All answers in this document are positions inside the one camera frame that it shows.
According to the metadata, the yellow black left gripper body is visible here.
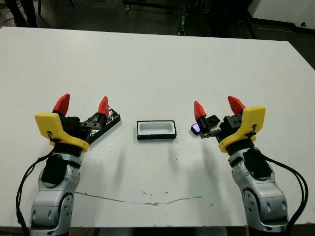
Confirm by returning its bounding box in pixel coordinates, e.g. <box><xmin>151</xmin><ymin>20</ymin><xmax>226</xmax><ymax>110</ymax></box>
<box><xmin>34</xmin><ymin>112</ymin><xmax>102</xmax><ymax>156</ymax></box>

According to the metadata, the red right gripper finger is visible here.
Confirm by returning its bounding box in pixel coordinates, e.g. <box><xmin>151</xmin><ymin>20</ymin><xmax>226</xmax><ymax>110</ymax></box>
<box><xmin>227</xmin><ymin>95</ymin><xmax>247</xmax><ymax>116</ymax></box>
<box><xmin>193</xmin><ymin>100</ymin><xmax>211</xmax><ymax>132</ymax></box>

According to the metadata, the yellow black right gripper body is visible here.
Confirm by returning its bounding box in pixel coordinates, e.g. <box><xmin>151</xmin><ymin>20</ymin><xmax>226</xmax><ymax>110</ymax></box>
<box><xmin>200</xmin><ymin>106</ymin><xmax>267</xmax><ymax>154</ymax></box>

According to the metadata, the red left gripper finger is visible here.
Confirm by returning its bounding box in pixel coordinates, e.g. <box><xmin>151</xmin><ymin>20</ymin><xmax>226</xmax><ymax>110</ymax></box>
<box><xmin>97</xmin><ymin>96</ymin><xmax>110</xmax><ymax>124</ymax></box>
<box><xmin>52</xmin><ymin>93</ymin><xmax>71</xmax><ymax>118</ymax></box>

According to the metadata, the glossy black box lid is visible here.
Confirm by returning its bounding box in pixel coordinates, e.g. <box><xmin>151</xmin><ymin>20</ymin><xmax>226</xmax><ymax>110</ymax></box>
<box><xmin>83</xmin><ymin>106</ymin><xmax>123</xmax><ymax>146</ymax></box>

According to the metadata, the black slim camera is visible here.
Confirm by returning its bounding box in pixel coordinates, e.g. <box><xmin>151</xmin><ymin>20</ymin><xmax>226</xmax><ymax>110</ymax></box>
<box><xmin>190</xmin><ymin>115</ymin><xmax>221</xmax><ymax>135</ymax></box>

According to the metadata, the black box white lining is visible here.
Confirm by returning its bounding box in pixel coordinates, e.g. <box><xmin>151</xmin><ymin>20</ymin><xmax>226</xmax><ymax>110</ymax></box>
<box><xmin>136</xmin><ymin>119</ymin><xmax>178</xmax><ymax>141</ymax></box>

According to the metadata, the person in dark shoes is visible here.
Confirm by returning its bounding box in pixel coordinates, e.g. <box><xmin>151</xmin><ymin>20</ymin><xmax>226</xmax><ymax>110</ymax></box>
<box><xmin>7</xmin><ymin>0</ymin><xmax>39</xmax><ymax>28</ymax></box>

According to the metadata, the white cabinet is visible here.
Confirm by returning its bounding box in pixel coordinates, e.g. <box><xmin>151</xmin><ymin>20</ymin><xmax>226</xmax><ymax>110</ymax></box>
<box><xmin>247</xmin><ymin>0</ymin><xmax>315</xmax><ymax>28</ymax></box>

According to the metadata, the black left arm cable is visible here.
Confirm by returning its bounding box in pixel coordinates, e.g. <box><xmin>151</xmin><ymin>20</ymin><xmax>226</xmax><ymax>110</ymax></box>
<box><xmin>16</xmin><ymin>151</ymin><xmax>56</xmax><ymax>234</ymax></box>

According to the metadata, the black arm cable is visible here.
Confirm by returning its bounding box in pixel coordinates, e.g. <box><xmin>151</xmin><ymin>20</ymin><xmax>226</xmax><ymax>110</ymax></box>
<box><xmin>264</xmin><ymin>157</ymin><xmax>310</xmax><ymax>233</ymax></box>
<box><xmin>16</xmin><ymin>151</ymin><xmax>56</xmax><ymax>234</ymax></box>

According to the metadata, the black wheeled equipment frame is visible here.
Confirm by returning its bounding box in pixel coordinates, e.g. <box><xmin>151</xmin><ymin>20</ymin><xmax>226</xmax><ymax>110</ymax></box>
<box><xmin>122</xmin><ymin>0</ymin><xmax>214</xmax><ymax>35</ymax></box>

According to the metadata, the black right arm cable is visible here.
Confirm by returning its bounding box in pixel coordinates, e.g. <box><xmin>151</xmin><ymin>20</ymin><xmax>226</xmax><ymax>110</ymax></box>
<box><xmin>264</xmin><ymin>157</ymin><xmax>310</xmax><ymax>233</ymax></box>

